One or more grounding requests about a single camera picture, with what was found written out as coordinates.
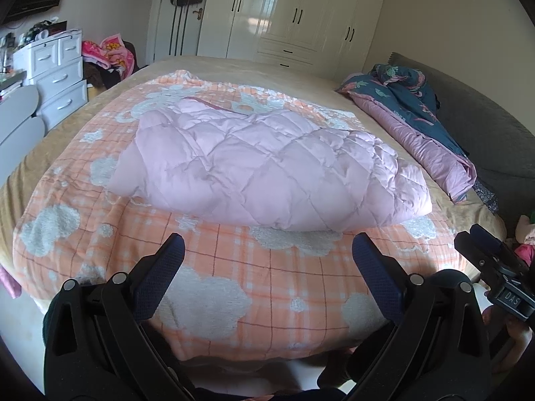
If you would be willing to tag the pink soft toy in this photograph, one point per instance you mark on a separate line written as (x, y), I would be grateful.
(526, 246)

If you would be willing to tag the dark clothes pile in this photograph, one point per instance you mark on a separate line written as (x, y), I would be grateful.
(102, 78)

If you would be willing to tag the person's dark navy clothing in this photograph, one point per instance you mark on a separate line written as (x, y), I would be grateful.
(271, 397)

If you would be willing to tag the grey oval chair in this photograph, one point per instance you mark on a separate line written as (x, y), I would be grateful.
(16, 112)

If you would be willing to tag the pink cloth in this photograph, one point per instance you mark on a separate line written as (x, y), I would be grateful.
(9, 282)

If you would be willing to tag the orange plaid blanket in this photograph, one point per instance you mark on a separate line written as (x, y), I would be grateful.
(250, 284)

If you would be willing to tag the blue floral quilt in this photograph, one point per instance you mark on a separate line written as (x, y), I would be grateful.
(401, 96)

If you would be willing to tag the black box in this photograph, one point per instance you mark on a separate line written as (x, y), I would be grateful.
(48, 29)

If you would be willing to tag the white drawer chest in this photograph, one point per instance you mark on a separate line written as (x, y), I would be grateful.
(58, 79)

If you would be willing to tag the grey padded headboard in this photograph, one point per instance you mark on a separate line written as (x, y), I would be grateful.
(493, 125)

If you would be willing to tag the dark patterned cloth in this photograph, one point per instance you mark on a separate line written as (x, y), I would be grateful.
(487, 196)

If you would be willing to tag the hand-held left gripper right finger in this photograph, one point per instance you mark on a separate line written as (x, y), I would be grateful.
(376, 271)

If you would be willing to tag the pink quilted jacket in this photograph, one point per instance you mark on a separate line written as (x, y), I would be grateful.
(259, 163)

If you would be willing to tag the bed with beige sheet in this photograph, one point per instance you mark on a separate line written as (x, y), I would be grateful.
(271, 71)

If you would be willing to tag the pink printed blanket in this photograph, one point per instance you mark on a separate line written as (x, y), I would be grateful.
(110, 52)

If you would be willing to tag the white wardrobe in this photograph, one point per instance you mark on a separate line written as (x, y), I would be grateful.
(292, 8)

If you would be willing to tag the white door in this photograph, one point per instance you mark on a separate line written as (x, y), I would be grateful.
(188, 33)

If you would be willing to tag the cluttered side desk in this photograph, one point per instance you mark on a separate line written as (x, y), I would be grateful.
(10, 85)

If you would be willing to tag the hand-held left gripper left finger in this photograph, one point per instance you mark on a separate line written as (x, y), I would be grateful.
(161, 267)

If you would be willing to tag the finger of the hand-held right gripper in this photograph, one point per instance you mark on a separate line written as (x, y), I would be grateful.
(489, 246)
(470, 250)

